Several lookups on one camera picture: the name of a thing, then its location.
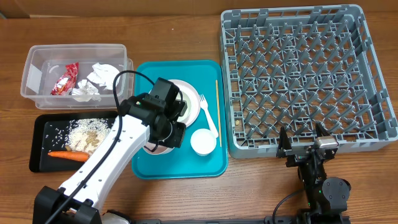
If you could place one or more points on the pile of rice and nuts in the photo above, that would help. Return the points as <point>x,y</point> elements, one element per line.
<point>80,135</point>

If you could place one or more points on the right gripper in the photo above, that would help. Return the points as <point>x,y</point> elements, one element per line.
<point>285,146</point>

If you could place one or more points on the large white plate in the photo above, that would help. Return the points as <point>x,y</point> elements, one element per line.
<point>192,99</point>

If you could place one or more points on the small bowl with nuts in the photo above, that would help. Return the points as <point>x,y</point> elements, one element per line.
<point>160,149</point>

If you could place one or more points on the grey dish rack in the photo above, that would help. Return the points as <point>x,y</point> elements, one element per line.
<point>293,67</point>

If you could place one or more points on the white plastic cup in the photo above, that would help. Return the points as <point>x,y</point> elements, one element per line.
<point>203,142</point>

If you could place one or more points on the black plastic tray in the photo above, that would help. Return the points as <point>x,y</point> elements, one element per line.
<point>51,134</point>

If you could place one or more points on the clear plastic bin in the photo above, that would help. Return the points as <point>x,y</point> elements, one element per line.
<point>45,65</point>

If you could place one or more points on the wooden chopstick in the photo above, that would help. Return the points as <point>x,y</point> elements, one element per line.
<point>218,110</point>

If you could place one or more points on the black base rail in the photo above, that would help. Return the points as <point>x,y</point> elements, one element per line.
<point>266,220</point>

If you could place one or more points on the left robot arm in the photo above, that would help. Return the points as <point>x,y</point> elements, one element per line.
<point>148,117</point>

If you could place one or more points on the white plastic fork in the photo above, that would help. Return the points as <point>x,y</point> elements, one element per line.
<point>204,107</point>

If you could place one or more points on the teal plastic tray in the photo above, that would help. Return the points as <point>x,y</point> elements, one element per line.
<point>184,162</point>

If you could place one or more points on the white napkin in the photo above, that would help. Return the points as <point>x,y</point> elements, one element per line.
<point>85,90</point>
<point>103,75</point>

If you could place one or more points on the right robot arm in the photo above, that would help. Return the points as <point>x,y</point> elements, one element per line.
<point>327,196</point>

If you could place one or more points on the orange carrot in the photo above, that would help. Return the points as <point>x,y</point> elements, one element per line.
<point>70,155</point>

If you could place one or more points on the red snack wrapper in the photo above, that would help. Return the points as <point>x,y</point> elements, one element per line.
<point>67,81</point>

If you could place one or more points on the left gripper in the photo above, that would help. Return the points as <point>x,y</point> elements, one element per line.
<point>178,139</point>

